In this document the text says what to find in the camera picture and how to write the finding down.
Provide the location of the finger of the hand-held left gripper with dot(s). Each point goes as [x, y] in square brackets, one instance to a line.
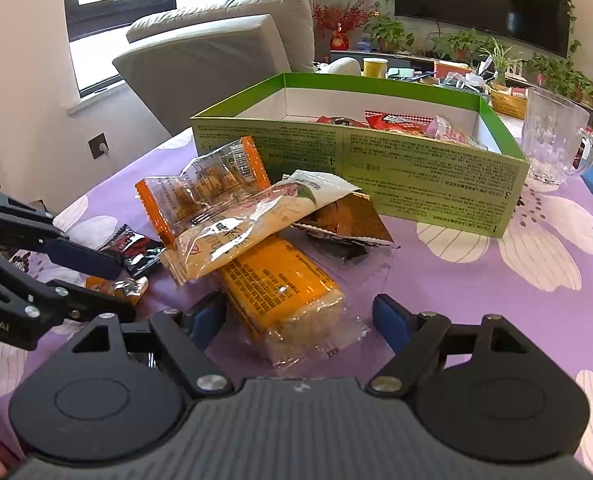
[86, 259]
[96, 307]

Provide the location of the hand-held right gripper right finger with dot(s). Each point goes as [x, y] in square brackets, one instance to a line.
[391, 320]

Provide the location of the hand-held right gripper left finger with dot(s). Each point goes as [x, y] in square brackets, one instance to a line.
[207, 320]

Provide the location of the small orange candy packet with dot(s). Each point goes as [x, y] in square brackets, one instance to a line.
[111, 287]

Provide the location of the small black red snack packet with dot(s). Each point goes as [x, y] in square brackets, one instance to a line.
[139, 252]

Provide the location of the orange yellow biscuit packet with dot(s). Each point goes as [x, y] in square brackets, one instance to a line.
[281, 300]

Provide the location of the pale yellow cracker packet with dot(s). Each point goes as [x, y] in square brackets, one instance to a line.
[226, 245]

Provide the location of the brown gold snack packet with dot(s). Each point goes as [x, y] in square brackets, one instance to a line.
[346, 217]

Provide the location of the clear snack packet orange edges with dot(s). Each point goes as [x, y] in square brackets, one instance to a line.
[201, 185]

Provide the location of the green cardboard box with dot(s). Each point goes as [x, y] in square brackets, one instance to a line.
[426, 185]

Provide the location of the white green snack packet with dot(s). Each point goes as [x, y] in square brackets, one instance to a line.
[326, 187]

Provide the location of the pink white snack packet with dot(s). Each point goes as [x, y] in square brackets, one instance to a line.
[451, 135]

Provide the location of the dark red snack packet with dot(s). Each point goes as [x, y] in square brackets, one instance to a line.
[339, 121]

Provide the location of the purple floral tablecloth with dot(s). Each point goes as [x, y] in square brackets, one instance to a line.
[476, 285]

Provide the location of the beige sofa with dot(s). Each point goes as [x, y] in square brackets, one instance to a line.
[201, 60]

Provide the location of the clear glass mug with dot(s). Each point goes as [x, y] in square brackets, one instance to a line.
[551, 135]

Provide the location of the wicker basket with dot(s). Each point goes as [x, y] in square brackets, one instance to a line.
[508, 102]

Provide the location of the yellow can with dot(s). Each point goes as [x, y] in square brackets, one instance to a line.
[375, 68]

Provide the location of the orange box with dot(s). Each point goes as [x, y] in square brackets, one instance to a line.
[451, 67]

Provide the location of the spider plant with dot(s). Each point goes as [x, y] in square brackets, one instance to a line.
[501, 60]

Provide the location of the green potted plant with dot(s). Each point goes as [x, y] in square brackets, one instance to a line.
[461, 42]
[546, 67]
[391, 30]
[581, 85]

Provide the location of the red flower decoration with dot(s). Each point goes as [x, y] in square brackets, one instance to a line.
[339, 17]

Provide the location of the wall outlet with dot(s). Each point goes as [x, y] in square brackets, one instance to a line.
[99, 146]

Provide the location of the black wall television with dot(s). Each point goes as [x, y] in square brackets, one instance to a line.
[476, 0]

